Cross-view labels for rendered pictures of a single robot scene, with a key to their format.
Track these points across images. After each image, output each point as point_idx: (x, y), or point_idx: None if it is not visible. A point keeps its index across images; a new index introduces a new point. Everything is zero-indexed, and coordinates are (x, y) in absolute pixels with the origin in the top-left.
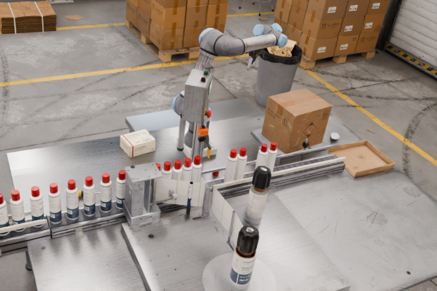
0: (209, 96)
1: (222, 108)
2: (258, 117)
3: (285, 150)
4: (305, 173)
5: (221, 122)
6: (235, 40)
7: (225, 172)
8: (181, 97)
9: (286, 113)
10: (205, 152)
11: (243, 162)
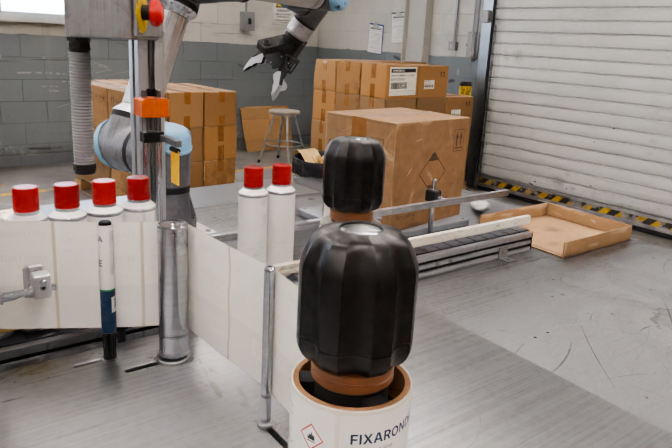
0: None
1: (230, 191)
2: (309, 196)
3: (387, 222)
4: (451, 251)
5: (228, 206)
6: None
7: (237, 244)
8: (114, 114)
9: (375, 128)
10: None
11: (287, 202)
